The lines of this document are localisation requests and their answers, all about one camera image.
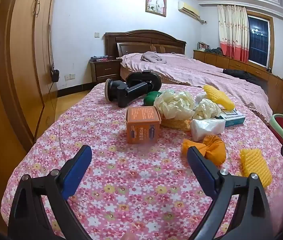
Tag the framed wall photo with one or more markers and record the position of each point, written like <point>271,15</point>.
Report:
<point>156,2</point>

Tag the dark window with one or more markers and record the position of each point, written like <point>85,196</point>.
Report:
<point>257,40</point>

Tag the black wall charger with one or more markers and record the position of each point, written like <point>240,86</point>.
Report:
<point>55,75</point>

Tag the green clover toy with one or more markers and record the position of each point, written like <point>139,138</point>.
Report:
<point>150,100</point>

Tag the mauve folded cloth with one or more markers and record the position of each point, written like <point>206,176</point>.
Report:
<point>152,57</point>

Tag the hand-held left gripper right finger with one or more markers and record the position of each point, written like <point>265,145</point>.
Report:
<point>201,172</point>

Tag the cream and red curtain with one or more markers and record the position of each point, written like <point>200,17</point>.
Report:
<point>232,32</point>

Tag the small cream paper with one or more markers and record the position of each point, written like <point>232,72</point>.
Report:
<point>206,108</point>

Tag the black clamp stand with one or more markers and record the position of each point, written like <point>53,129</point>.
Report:
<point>131,92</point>

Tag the dark wooden bed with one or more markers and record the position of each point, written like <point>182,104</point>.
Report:
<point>144,40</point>

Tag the yellow foam net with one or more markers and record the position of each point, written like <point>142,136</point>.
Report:
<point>255,165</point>
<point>219,96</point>

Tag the orange paper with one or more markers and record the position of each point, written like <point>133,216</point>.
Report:
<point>212,147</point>

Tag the row of books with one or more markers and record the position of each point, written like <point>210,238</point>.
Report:
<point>203,46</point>

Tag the pink checkered bedspread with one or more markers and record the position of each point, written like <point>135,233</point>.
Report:
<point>194,72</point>

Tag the pink floral tablecloth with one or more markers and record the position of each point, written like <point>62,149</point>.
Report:
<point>131,180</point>

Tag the white tissue packet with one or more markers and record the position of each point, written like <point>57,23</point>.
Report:
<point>206,128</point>

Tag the white wall socket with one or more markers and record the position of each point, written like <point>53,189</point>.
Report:
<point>70,76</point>

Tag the low wooden cabinet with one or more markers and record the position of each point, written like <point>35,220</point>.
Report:
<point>279,87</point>

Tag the white and blue medicine box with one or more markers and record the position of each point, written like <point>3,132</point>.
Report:
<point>234,120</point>

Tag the dark clothes on cabinet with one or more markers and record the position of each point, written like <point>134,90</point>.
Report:
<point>214,51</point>

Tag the dark wooden nightstand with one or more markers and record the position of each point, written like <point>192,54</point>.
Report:
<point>105,71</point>

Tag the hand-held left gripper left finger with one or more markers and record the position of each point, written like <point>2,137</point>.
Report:
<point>77,172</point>

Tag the wooden wardrobe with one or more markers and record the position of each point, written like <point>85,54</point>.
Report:
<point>19,67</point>

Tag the black clothing on bed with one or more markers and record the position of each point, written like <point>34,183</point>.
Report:
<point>239,74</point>

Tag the large cream paper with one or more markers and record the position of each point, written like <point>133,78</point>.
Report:
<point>174,103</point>

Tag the white foam wrap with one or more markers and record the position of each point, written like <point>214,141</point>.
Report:
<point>201,97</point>

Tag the orange cardboard box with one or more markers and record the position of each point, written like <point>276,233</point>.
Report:
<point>141,127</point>

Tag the white air conditioner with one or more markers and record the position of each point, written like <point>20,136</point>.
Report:
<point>189,10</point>

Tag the items on nightstand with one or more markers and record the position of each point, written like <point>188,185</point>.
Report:
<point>99,58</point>

